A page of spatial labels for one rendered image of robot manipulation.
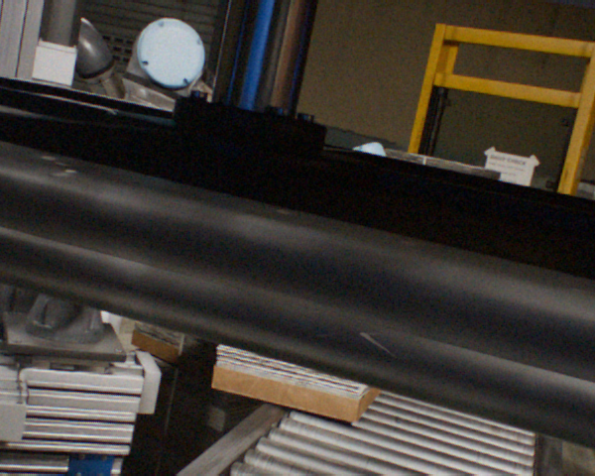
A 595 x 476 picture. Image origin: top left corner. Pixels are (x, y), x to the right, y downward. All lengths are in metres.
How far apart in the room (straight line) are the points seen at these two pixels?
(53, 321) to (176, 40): 0.59
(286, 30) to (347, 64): 9.17
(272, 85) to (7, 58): 1.54
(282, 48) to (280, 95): 0.02
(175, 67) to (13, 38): 0.42
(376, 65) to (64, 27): 7.63
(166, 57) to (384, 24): 7.98
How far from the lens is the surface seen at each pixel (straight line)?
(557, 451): 1.87
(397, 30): 9.50
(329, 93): 9.56
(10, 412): 1.71
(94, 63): 2.27
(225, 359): 1.72
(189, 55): 1.61
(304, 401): 1.68
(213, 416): 2.44
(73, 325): 1.79
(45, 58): 1.99
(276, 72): 0.38
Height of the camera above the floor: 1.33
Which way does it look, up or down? 8 degrees down
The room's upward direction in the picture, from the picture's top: 12 degrees clockwise
